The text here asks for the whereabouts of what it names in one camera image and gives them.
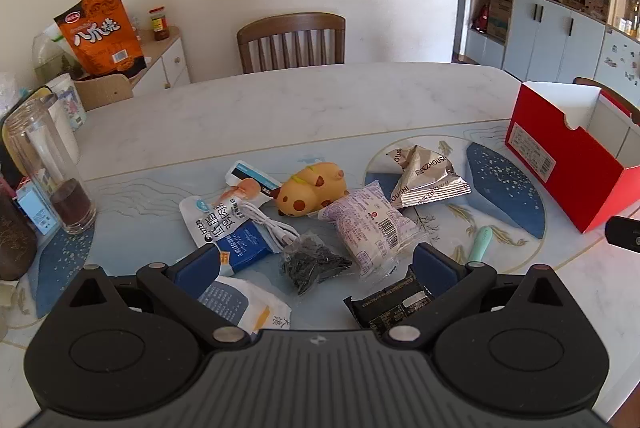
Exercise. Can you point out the red cardboard box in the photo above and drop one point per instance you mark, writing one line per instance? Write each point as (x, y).
(575, 158)

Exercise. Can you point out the clear bag of dark tea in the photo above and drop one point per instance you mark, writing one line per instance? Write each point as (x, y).
(312, 265)

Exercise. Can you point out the small light blue box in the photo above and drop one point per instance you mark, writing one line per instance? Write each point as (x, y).
(35, 208)

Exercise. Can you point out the brown pouch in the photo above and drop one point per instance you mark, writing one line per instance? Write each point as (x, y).
(15, 243)

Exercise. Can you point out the white packet with blue print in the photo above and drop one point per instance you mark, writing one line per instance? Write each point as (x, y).
(210, 223)

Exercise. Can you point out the brown cardboard carton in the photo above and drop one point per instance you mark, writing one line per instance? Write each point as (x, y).
(500, 18)

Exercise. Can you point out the small red bag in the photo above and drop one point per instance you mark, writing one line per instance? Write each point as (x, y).
(482, 19)

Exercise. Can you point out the blue white sachet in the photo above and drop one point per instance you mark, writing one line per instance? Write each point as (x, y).
(245, 172)

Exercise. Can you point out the orange snack bag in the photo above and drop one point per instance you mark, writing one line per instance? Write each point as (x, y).
(100, 38)

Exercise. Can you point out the black snack packet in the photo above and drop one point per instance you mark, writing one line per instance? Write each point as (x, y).
(385, 308)

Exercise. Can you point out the white packet with grey pattern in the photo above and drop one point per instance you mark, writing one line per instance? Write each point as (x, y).
(240, 303)

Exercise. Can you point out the pink-white bread packet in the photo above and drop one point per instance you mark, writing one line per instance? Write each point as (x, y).
(370, 223)

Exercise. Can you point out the silver snack packet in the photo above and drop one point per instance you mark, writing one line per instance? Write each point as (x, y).
(425, 180)

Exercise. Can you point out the white marble desktop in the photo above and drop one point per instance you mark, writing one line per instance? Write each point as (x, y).
(300, 108)

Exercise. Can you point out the brown wooden chair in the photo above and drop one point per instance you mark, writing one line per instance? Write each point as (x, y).
(290, 25)
(587, 81)

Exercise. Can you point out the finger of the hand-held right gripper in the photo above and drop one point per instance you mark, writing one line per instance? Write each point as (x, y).
(622, 234)

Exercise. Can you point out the clear plastic bag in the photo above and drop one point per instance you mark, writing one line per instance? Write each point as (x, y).
(47, 58)

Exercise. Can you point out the light wooden chair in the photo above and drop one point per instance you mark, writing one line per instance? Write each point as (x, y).
(102, 90)

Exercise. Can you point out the yellow spotted toy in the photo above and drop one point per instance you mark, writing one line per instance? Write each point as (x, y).
(305, 193)

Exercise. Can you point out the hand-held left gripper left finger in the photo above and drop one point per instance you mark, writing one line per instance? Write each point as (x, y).
(200, 269)

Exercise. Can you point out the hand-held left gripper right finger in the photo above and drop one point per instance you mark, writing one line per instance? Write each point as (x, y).
(435, 269)

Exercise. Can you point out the mint green pen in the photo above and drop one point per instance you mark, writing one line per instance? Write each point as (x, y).
(482, 243)

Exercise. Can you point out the red-lidded sauce jar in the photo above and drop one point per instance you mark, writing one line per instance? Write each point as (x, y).
(160, 25)

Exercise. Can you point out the tall clear glass tumbler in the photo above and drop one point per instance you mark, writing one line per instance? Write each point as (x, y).
(55, 168)

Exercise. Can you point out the white side cabinet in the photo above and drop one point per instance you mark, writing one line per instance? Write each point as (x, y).
(170, 63)

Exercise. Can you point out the white printed mug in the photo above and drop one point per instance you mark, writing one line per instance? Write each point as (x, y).
(70, 103)

